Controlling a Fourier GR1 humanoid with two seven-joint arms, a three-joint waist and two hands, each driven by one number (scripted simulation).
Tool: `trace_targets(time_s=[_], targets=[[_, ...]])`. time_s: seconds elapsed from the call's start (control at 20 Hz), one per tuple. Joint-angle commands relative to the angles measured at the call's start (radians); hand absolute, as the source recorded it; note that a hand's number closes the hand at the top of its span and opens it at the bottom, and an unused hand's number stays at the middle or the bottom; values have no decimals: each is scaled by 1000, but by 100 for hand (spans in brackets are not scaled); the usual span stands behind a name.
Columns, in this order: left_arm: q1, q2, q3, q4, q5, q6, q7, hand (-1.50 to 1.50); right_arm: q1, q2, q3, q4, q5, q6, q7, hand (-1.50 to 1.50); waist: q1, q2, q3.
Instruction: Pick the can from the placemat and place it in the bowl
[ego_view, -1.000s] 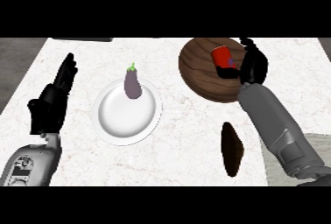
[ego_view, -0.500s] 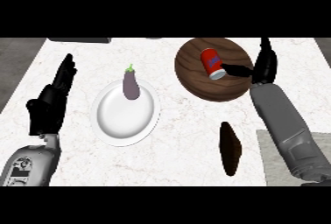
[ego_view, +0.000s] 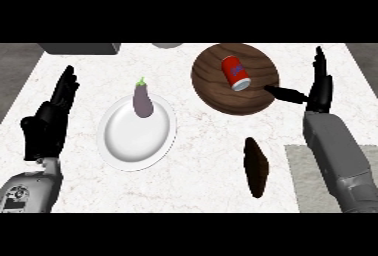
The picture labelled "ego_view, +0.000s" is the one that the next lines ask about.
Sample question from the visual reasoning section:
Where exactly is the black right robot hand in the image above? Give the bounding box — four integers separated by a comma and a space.
263, 45, 335, 114

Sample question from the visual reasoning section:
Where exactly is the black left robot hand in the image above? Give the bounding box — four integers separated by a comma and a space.
19, 64, 81, 163

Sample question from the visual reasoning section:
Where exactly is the round brown wooden placemat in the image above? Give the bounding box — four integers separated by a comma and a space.
190, 43, 280, 117

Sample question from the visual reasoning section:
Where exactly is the red can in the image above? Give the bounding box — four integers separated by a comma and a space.
220, 54, 252, 92

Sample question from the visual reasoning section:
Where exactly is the white bowl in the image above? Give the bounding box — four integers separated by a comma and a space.
96, 93, 179, 172

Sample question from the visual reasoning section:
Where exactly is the dark brown bowl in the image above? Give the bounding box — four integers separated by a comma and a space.
242, 136, 270, 199

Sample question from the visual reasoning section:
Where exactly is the purple eggplant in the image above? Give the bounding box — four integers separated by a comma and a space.
131, 76, 155, 119

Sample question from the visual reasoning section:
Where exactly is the dark grey appliance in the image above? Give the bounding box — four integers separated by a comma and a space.
37, 43, 122, 56

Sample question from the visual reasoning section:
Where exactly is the pale grey round object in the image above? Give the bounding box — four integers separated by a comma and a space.
150, 43, 184, 50

